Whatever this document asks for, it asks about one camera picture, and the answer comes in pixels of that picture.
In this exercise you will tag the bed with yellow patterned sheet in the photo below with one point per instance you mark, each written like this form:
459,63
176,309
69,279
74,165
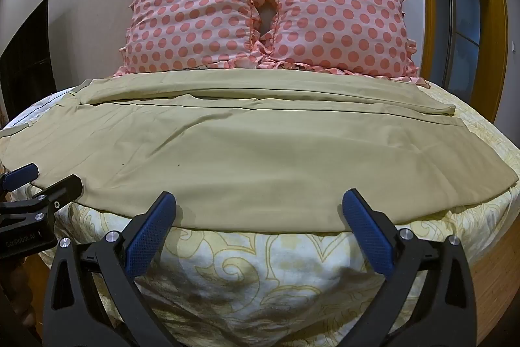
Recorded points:
252,290

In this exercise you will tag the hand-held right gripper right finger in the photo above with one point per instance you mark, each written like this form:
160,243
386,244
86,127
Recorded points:
367,233

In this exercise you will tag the pink polka dot pillow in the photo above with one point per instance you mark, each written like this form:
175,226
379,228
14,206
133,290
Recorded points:
339,15
195,11

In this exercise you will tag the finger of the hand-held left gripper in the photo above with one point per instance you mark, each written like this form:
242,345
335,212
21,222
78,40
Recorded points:
20,174
61,188

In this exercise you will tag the wooden door frame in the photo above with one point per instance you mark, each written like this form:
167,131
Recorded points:
410,5

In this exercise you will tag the beige pants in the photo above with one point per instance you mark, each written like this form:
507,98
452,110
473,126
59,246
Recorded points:
252,152

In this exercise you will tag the dark cabinet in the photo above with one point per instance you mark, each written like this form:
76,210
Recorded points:
26,54

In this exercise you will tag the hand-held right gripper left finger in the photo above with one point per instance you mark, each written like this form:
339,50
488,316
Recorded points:
148,235

